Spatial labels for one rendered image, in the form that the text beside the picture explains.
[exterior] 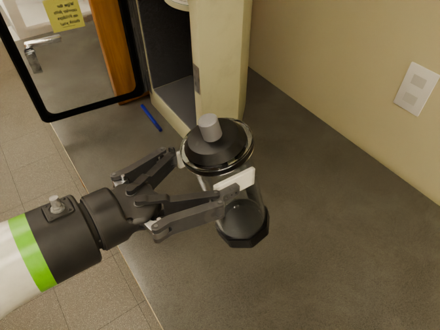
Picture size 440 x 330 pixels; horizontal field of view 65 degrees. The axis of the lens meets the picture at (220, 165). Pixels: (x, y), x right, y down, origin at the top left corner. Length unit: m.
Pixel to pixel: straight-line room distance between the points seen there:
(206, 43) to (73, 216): 0.46
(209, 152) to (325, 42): 0.68
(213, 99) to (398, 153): 0.52
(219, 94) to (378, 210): 0.48
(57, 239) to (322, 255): 0.57
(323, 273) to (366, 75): 0.52
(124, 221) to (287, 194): 0.54
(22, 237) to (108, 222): 0.09
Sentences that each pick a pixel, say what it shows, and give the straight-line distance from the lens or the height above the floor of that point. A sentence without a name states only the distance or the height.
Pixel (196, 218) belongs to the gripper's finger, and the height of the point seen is 1.27.
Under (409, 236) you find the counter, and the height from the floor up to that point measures 0.94.
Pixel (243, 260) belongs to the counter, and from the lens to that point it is 0.78.
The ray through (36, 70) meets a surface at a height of 1.16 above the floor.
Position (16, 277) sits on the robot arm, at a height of 1.30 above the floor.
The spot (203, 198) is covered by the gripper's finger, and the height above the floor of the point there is 1.27.
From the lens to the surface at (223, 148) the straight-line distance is 0.46.
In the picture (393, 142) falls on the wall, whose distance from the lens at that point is 1.03.
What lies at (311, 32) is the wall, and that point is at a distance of 1.09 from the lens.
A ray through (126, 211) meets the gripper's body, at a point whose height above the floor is 1.28.
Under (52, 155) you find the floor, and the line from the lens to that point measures 2.52.
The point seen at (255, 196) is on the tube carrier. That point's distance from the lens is 0.55.
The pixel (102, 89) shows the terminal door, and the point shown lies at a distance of 1.07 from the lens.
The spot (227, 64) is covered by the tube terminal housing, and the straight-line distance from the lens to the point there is 0.80.
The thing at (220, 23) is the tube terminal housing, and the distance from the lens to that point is 0.74.
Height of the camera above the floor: 1.63
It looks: 48 degrees down
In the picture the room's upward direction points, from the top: straight up
